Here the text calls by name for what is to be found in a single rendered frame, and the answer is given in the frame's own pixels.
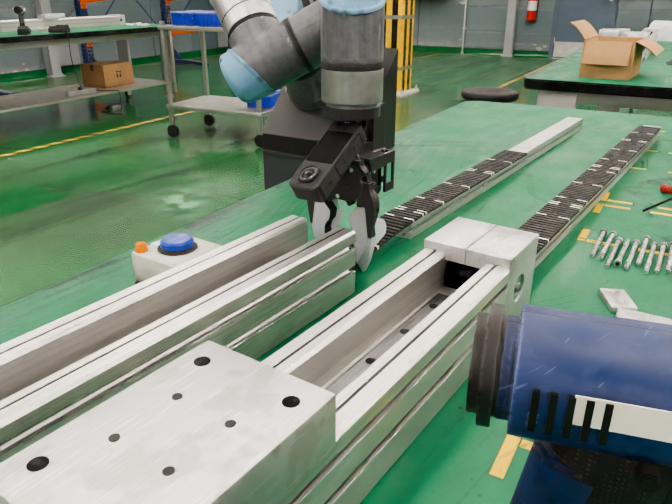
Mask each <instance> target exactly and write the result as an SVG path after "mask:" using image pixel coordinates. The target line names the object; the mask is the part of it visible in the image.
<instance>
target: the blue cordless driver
mask: <svg viewBox="0 0 672 504"><path fill-rule="evenodd" d="M504 309H505V304H498V303H491V307H490V313H486V312H479V315H478V319H477V324H476V329H475V335H474V342H473V348H472V355H471V363H470V370H469V379H468V387H467V398H466V411H467V412H472V413H476V425H480V426H485V427H489V425H490V418H491V416H492V417H495V418H497V419H502V420H507V421H508V422H507V434H508V435H513V436H518V437H523V438H528V439H533V440H534V442H533V445H532V447H531V450H530V452H529V455H528V458H527V460H526V463H525V465H524V468H523V471H522V473H521V476H520V478H519V481H518V484H517V486H516V489H515V491H514V494H513V497H512V499H511V502H510V504H672V325H670V324H663V323H656V322H649V321H642V320H635V319H628V318H621V317H613V316H606V315H599V314H592V313H585V312H578V311H571V310H564V309H556V308H549V307H542V306H535V305H528V304H523V306H522V311H521V317H520V316H513V315H508V316H506V315H504Z"/></svg>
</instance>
